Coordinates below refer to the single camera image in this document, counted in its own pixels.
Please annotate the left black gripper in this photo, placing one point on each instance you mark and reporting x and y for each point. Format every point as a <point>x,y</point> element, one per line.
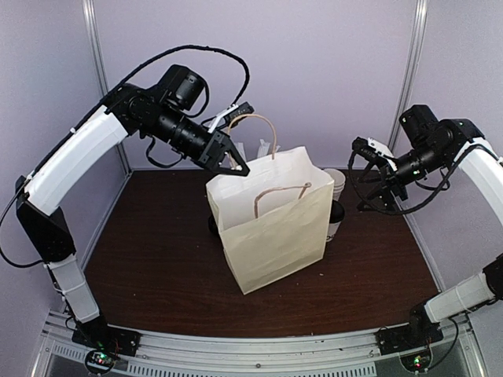
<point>214,151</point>

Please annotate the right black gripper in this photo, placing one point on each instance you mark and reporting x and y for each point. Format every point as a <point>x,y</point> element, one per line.
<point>389,177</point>

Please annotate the stack of white paper cups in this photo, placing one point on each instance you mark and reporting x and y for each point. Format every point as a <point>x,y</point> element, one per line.
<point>339,181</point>

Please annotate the single black cup lid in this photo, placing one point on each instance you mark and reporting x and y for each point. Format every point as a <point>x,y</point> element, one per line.
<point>337,212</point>

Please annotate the stack of black cup lids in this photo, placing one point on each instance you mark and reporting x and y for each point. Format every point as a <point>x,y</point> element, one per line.
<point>212,226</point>

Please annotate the brown paper bag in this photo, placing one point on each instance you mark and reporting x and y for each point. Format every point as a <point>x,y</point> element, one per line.
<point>272,217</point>

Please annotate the single white paper cup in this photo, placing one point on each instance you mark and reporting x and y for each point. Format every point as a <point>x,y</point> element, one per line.
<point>332,230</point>

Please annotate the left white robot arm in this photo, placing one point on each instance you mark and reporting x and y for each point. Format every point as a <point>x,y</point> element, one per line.
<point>158,112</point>

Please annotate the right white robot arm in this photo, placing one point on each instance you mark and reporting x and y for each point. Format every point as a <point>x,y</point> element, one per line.
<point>448,186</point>

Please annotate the bundle of wrapped white straws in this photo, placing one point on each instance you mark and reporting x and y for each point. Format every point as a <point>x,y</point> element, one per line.
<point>265,148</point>

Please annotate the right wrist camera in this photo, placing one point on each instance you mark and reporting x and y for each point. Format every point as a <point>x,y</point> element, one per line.
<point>374,152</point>

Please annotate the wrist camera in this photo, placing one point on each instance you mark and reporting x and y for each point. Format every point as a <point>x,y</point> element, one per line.
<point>374,152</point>
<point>226,116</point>

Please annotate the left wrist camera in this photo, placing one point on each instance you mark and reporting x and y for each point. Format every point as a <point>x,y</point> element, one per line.
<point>226,116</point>

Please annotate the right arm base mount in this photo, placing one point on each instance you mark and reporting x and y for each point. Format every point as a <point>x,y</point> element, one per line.
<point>413,349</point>

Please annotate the aluminium front rail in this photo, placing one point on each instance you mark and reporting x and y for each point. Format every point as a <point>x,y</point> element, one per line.
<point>350,354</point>

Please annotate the right aluminium frame post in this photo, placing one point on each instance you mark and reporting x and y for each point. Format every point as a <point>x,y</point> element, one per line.
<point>415,50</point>

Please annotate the aluminium frame post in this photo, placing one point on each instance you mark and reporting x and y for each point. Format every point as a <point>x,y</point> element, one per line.
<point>90,22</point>
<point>415,50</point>

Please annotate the left aluminium frame post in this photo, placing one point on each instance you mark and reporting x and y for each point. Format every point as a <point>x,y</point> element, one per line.
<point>90,22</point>

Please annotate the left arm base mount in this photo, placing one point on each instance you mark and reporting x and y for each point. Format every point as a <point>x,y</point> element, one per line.
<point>108,353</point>

